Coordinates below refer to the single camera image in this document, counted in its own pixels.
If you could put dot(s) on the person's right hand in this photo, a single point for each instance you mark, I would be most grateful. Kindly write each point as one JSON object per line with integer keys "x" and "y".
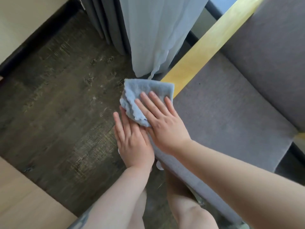
{"x": 166, "y": 128}

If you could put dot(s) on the person's left hand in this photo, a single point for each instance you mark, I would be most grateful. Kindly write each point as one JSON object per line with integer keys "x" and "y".
{"x": 133, "y": 147}

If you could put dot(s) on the person's right little finger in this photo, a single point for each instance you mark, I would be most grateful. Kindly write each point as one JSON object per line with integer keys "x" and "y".
{"x": 170, "y": 106}

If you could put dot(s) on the person's left little finger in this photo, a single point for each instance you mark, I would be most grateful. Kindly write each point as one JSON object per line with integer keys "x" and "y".
{"x": 118, "y": 125}

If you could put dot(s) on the person's right middle finger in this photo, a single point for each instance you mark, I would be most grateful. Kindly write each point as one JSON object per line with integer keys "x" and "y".
{"x": 149, "y": 103}

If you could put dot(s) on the blue cleaning cloth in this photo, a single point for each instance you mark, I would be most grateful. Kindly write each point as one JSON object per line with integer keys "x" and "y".
{"x": 145, "y": 92}

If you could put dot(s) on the person's left forearm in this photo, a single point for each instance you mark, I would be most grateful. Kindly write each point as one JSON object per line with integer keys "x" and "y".
{"x": 119, "y": 200}

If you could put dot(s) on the person's right forearm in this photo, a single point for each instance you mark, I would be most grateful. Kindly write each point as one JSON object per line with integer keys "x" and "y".
{"x": 238, "y": 186}

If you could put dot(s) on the grey sofa seat cushion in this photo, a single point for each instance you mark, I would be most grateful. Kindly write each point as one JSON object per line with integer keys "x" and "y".
{"x": 226, "y": 112}

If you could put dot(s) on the white sheer curtain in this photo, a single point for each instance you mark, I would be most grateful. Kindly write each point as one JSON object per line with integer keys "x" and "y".
{"x": 157, "y": 33}

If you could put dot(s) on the grey curtain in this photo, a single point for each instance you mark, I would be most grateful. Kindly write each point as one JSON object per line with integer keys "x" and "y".
{"x": 104, "y": 19}

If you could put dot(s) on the person's right leg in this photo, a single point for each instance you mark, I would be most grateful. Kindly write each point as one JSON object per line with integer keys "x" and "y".
{"x": 188, "y": 209}

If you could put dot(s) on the grey sofa back cushion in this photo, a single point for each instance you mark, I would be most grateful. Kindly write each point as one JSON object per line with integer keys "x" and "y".
{"x": 269, "y": 50}

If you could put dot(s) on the black baseboard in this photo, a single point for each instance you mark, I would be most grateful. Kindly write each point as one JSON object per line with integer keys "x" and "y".
{"x": 35, "y": 42}

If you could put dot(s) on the light wooden furniture panel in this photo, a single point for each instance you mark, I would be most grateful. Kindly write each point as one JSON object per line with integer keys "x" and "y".
{"x": 28, "y": 200}

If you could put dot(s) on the yellow wooden sofa frame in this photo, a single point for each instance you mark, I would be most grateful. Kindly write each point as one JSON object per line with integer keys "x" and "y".
{"x": 209, "y": 42}

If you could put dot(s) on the dark window frame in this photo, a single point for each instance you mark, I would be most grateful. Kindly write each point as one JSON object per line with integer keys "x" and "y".
{"x": 205, "y": 19}

